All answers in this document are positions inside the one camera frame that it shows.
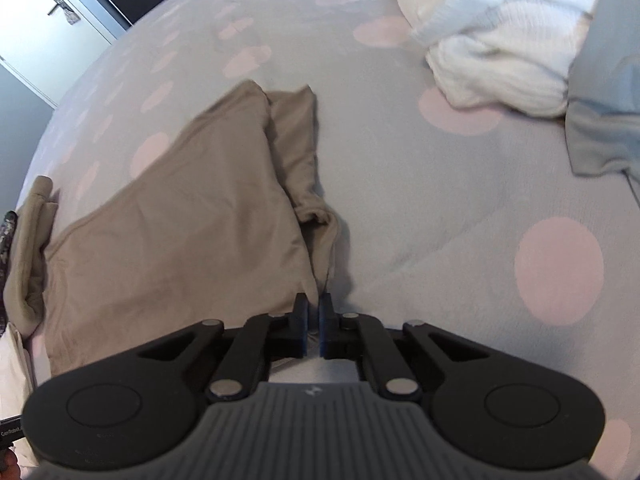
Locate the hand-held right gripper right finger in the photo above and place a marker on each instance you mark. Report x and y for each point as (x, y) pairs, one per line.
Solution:
(326, 322)

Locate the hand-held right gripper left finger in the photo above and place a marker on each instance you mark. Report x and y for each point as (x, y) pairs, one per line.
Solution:
(301, 322)

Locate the taupe long-sleeve shirt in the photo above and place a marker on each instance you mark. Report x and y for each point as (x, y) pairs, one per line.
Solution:
(190, 230)

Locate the cream folded cloth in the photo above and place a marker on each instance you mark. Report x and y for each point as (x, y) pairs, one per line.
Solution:
(15, 375)

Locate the bed with pink-dotted grey sheet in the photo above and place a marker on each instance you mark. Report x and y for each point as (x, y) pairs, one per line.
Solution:
(425, 210)

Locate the olive folded garment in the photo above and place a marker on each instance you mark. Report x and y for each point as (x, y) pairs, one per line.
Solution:
(30, 260)

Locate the dark floral garment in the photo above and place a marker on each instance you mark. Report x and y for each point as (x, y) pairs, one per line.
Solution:
(7, 250)

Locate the white fluffy knit garment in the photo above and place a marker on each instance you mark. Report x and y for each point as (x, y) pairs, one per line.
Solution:
(505, 45)

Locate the light blue garment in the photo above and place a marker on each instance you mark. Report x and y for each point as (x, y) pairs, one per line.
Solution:
(610, 85)

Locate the white door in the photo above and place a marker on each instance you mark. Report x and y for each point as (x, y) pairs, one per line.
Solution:
(45, 45)

